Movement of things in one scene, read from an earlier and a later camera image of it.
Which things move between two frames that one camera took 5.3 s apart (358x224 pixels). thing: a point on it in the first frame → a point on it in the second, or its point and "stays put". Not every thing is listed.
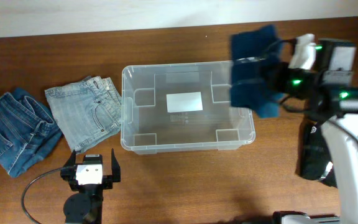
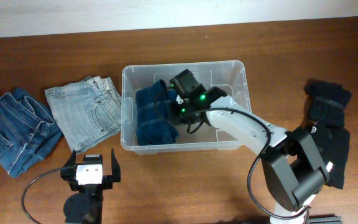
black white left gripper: (108, 179) stays put
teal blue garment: (251, 88) → (155, 124)
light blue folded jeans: (88, 112) stays put
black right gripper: (275, 82) → (179, 116)
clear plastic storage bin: (180, 107) stays put
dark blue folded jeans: (20, 129) stays put
